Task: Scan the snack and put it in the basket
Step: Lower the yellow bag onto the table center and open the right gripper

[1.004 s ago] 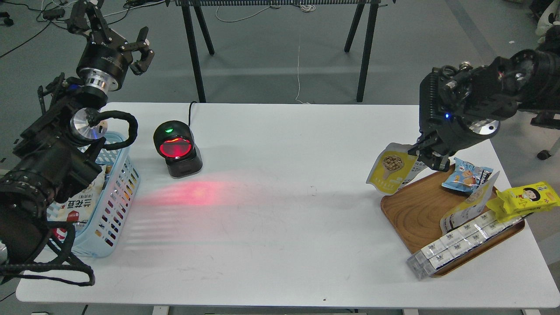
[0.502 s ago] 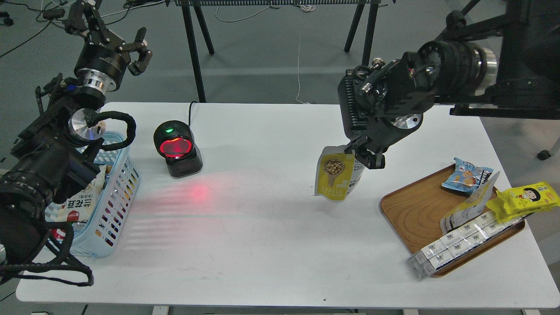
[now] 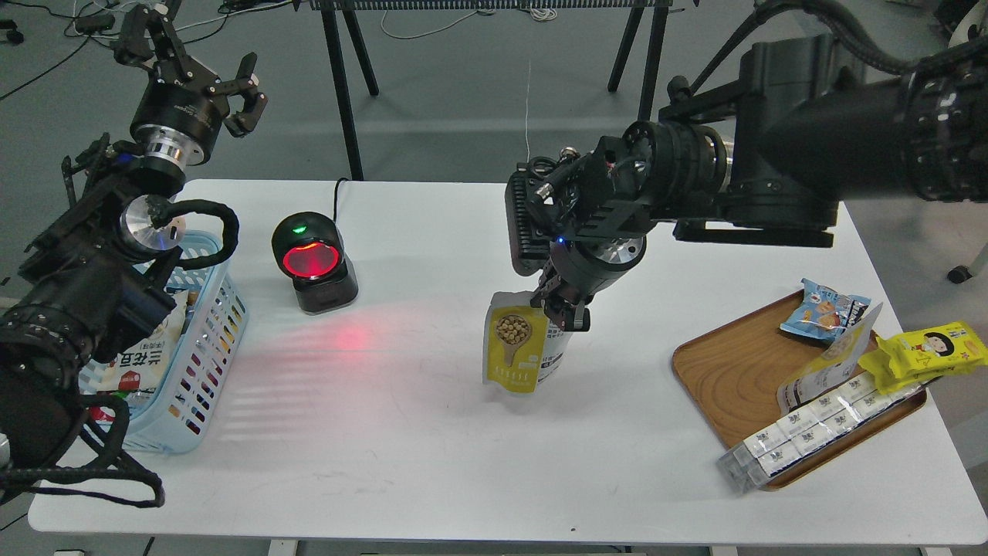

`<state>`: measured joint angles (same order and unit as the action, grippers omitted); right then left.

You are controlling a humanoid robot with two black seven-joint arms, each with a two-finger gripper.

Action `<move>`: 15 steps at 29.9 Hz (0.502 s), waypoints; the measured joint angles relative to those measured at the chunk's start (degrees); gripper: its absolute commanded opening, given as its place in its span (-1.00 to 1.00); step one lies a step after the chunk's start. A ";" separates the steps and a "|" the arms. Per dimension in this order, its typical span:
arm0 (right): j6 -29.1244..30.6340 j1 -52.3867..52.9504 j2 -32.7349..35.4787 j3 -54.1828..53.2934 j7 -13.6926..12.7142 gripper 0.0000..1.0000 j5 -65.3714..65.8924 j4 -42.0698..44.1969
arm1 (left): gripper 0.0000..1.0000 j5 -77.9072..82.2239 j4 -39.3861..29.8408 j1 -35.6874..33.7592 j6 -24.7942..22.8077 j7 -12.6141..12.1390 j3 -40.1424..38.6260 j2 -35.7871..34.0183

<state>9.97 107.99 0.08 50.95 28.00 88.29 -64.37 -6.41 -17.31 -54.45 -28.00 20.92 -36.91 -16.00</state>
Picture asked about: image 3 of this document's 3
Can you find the white red snack bag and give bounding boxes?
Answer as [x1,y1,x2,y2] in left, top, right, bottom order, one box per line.
[80,288,191,418]

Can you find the yellow cartoon snack packet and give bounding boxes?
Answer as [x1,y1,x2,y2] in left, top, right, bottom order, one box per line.
[858,321,987,394]

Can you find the white hanging cord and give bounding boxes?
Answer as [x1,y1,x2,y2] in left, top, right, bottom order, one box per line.
[522,60,550,185]

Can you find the yellow white nut snack pouch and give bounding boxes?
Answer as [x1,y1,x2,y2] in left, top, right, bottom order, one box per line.
[481,291,572,395]

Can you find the black barcode scanner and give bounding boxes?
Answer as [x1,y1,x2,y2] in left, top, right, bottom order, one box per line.
[271,212,359,314]

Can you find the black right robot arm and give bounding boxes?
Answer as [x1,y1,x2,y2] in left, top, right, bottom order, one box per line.
[506,1,987,332]

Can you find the blue cookie snack packet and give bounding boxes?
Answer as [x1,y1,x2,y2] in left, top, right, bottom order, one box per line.
[779,278,871,344]

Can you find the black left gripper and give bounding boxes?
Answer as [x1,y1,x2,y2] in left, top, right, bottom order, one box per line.
[112,1,268,165]

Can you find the wooden tray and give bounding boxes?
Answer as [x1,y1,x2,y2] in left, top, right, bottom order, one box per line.
[672,292,927,451]

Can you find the black table frame legs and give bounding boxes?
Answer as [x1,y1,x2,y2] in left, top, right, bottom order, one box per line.
[316,1,672,181]

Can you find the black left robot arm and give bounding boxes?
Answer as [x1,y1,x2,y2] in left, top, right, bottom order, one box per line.
[1,1,267,509]

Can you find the black floor cables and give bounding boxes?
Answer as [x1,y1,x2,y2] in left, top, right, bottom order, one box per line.
[0,0,294,105]

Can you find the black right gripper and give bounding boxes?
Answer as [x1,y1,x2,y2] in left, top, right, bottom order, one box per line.
[530,236,647,332]

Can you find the light blue plastic basket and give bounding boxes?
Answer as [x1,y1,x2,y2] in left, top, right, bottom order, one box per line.
[79,263,249,453]

